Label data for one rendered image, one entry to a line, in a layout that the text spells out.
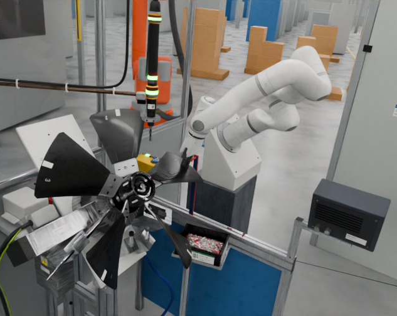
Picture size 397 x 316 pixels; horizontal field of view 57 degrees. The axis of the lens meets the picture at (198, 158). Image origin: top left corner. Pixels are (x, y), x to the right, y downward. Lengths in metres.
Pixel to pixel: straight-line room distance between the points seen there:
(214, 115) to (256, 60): 9.32
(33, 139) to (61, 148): 0.30
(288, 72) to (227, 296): 1.21
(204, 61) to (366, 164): 6.97
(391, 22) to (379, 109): 0.57
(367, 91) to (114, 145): 1.94
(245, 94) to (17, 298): 1.65
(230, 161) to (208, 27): 7.57
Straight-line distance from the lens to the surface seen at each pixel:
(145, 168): 1.92
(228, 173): 1.99
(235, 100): 1.42
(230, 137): 2.00
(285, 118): 1.82
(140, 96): 1.35
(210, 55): 9.43
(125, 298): 2.67
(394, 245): 3.24
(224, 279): 2.00
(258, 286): 1.92
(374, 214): 1.47
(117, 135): 1.49
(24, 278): 2.30
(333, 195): 1.49
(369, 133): 2.93
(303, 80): 1.44
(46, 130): 1.61
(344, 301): 2.97
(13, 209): 1.87
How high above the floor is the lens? 1.88
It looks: 24 degrees down
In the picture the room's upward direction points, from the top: 5 degrees clockwise
